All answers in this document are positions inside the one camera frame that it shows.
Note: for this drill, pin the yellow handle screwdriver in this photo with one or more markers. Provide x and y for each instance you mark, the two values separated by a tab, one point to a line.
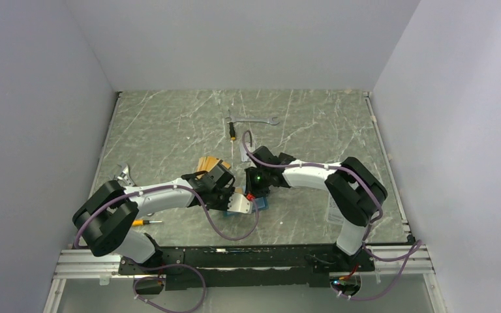
138	223

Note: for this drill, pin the blue leather card holder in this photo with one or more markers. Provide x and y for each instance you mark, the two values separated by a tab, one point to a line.
258	203

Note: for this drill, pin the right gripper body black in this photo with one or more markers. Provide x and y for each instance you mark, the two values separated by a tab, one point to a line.
258	182

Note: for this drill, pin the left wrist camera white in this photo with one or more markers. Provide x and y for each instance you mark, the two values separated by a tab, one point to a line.
239	204

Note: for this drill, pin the red adjustable wrench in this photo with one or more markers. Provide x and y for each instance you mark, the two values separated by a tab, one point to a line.
122	173

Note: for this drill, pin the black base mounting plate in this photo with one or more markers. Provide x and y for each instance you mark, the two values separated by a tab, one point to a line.
257	265

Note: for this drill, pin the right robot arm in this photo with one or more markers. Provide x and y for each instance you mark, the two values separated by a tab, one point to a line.
357	193

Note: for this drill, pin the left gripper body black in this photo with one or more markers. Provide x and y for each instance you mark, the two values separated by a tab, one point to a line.
220	198

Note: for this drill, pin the clear plastic screw box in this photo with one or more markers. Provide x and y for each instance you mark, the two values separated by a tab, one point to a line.
333	213

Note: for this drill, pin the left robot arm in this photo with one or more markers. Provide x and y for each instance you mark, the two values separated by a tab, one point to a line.
104	221

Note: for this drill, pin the silver credit card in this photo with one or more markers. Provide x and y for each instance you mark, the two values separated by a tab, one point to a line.
244	148

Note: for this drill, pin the aluminium frame rail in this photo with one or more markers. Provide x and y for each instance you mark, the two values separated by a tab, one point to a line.
81	264

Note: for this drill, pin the silver open-end wrench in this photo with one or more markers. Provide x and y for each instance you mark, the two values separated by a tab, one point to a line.
269	121

